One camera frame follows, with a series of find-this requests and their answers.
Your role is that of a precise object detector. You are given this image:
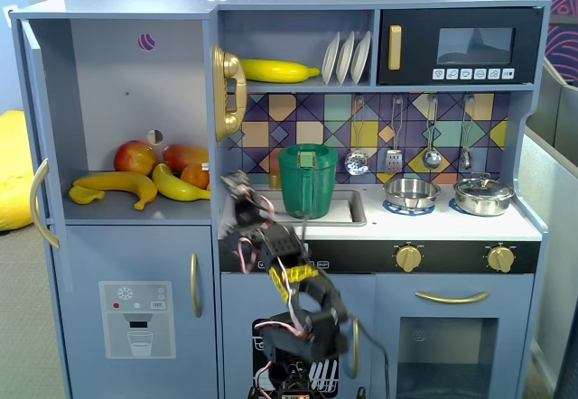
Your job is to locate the red orange toy mango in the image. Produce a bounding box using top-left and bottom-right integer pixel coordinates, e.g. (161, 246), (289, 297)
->
(162, 143), (211, 173)

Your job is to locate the gold stove knob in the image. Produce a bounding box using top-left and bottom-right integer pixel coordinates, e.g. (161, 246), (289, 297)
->
(486, 245), (515, 274)
(395, 245), (424, 274)

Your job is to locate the steel pot with lid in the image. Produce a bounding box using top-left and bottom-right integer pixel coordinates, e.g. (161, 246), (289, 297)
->
(452, 172), (517, 217)

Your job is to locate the gold toy telephone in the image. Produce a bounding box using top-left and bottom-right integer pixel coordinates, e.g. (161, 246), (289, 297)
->
(211, 45), (249, 143)

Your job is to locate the steel slotted spatula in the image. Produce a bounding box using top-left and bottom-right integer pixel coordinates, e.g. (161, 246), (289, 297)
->
(384, 96), (406, 175)

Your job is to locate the blue water dispenser cabinet door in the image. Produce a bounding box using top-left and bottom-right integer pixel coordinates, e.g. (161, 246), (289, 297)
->
(61, 224), (219, 399)

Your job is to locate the large curved toy banana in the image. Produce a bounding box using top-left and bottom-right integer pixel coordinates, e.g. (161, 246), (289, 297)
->
(68, 171), (159, 211)

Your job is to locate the grey toy sink basin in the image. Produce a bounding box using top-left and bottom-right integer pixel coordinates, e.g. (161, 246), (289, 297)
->
(264, 188), (368, 228)

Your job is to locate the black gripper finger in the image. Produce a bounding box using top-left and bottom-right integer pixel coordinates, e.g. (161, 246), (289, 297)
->
(229, 183), (256, 205)
(219, 170), (250, 191)

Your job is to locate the yellow patterned tape band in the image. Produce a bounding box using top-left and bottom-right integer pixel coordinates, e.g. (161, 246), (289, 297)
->
(267, 264), (318, 302)

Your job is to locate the blue oven door with window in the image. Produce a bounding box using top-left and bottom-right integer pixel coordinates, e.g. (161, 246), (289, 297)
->
(374, 274), (535, 399)

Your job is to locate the steel skimmer spoon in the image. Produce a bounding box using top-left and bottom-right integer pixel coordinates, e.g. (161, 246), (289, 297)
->
(344, 96), (372, 177)

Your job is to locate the black power cable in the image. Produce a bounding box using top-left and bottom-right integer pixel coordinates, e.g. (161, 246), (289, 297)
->
(354, 317), (391, 399)

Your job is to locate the small curved toy banana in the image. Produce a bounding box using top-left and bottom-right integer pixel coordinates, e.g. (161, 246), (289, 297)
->
(151, 162), (212, 202)

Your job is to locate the steel hanging whisk utensil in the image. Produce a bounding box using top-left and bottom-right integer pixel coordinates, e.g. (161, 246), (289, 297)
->
(459, 95), (476, 171)

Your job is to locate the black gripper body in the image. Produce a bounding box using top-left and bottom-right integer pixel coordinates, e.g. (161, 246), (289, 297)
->
(230, 192), (277, 241)

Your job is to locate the steel pan without lid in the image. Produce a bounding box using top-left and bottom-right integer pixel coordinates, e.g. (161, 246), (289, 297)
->
(383, 177), (442, 211)

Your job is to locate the blue toy kitchen unit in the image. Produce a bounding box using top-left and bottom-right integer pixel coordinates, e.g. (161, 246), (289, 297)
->
(8, 0), (553, 399)

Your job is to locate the blue dishwasher door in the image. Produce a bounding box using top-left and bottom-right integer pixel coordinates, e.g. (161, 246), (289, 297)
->
(220, 273), (378, 399)

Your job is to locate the toy orange fruit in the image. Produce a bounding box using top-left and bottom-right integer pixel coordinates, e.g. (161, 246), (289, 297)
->
(180, 162), (211, 191)

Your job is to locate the yellow bean bag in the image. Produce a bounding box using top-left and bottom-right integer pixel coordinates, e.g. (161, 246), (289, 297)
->
(0, 109), (38, 232)

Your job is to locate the grey partition panel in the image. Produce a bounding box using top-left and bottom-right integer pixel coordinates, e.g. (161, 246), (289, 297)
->
(517, 57), (578, 399)

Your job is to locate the red toy apple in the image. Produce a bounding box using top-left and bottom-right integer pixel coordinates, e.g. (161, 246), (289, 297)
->
(113, 139), (160, 177)

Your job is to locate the long straight yellow toy banana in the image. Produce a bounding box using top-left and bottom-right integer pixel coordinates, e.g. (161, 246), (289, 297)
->
(238, 58), (322, 85)

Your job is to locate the white toy plate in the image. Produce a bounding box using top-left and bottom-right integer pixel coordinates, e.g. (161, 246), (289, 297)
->
(321, 31), (341, 86)
(350, 31), (373, 86)
(335, 31), (357, 86)

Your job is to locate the green plastic pitcher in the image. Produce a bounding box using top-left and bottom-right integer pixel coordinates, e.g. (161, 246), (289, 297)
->
(277, 143), (340, 220)

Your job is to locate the steel ladle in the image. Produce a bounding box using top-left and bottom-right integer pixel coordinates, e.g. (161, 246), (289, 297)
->
(421, 96), (443, 171)

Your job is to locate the blue shopping list cabinet door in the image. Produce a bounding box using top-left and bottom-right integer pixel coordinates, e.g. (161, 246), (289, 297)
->
(18, 18), (76, 295)

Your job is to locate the black microwave door gold handle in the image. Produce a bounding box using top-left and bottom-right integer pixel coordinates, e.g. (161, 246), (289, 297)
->
(378, 7), (544, 86)

